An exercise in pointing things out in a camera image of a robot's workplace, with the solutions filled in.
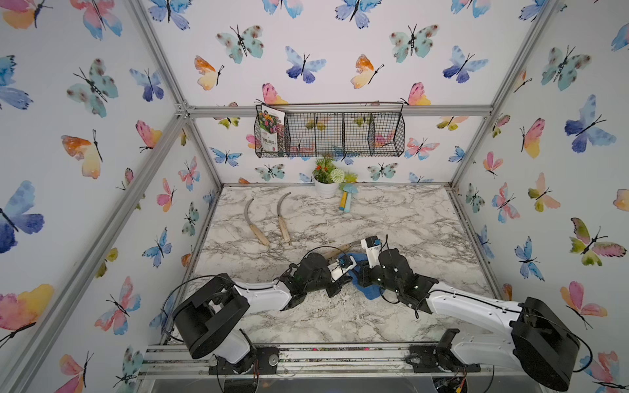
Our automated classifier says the sickle wooden handle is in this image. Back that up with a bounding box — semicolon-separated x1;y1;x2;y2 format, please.
276;193;292;243
322;240;360;260
244;197;271;247

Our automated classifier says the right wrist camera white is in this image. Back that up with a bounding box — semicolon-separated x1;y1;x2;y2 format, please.
360;236;382;269

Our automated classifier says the teal garden trowel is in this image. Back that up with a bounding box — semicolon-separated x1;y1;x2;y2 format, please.
343;183;358;213

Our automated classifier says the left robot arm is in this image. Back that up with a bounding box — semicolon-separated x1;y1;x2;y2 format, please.
170;252;357;365

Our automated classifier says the aluminium front rail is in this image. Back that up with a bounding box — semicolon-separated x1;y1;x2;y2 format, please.
139;342;491;380

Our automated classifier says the yellow handled garden tool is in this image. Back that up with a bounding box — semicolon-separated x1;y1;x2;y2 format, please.
338;192;348;211

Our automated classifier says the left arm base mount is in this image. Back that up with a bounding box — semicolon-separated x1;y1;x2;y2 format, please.
209;330;279;376

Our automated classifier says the seed packet in basket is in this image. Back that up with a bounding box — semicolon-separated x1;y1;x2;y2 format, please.
257;105;285;153

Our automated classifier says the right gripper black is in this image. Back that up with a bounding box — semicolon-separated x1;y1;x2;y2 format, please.
348;258;402;298

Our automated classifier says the blue microfiber rag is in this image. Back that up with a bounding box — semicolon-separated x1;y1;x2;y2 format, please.
347;253;382;301

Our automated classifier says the black wire wall basket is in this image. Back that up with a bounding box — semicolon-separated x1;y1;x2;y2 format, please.
254;102;406;158

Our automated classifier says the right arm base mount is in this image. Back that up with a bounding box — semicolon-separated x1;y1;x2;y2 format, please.
405;328;481;373

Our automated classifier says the white pot with plant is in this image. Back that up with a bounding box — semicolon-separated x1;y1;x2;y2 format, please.
312;157;358;199

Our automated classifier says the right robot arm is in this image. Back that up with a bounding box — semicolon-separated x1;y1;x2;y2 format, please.
351;248;588;392

